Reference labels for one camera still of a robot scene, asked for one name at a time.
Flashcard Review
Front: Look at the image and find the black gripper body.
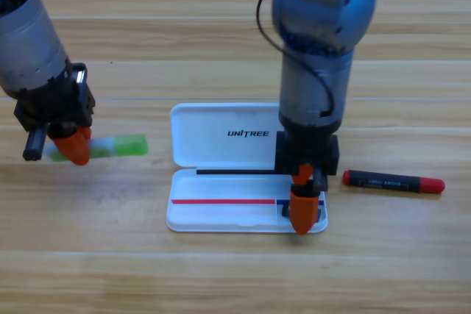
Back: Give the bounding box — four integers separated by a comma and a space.
13, 60, 96, 163
274, 122, 339, 194

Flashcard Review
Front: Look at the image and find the black eraser with white print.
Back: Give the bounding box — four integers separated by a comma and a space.
280, 199, 325, 221

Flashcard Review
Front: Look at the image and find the red black marker pen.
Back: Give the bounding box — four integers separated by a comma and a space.
341, 169, 446, 194

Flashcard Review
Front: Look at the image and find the white Unitree pencil case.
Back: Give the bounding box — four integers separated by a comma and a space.
166, 102, 328, 234

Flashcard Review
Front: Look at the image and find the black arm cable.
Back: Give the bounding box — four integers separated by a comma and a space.
256, 0, 336, 116

